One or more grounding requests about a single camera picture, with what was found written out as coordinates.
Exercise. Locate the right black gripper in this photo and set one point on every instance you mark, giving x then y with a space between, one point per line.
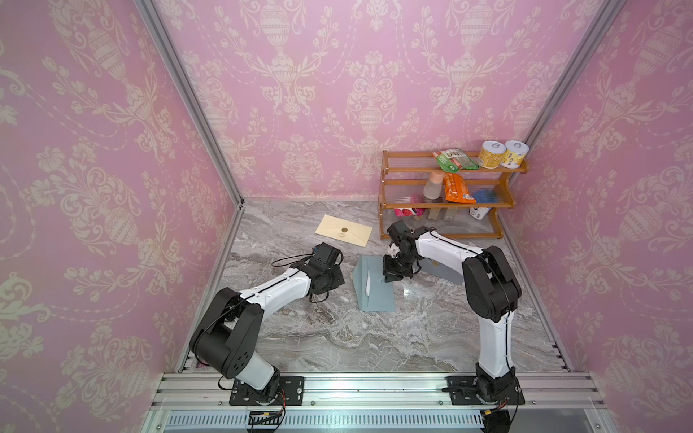
390 273

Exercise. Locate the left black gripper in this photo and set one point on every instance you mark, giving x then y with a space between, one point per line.
339 279

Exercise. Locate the teal green envelope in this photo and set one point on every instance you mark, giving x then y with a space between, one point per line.
382 295

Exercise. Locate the cream yellow envelope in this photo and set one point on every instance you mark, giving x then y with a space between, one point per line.
344 230

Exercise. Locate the grey envelope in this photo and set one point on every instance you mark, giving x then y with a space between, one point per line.
441 271

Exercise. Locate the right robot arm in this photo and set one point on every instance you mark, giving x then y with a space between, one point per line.
492 292

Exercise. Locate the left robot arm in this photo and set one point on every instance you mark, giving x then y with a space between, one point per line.
226 336

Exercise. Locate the magenta pink item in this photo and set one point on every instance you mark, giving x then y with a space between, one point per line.
411 210

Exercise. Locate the pink beige bottle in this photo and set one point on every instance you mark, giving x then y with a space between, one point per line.
433 186

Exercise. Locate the wooden three-tier shelf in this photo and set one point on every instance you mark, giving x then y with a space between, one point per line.
411 169

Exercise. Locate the orange snack bag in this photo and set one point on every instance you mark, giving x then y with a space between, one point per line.
456 189

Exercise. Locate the green snack packet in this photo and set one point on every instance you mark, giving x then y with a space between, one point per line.
455 160

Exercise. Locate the yellow can left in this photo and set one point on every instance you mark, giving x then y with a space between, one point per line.
491 154

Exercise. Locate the yellow can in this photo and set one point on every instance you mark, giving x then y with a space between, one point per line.
515 152
491 154

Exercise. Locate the yellow can right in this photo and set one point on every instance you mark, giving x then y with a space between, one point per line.
515 152

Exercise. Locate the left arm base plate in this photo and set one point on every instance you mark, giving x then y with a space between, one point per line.
285 390

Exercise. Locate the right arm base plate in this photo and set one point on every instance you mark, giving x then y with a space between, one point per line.
471 390

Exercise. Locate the aluminium front rail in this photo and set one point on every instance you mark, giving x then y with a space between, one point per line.
378 402

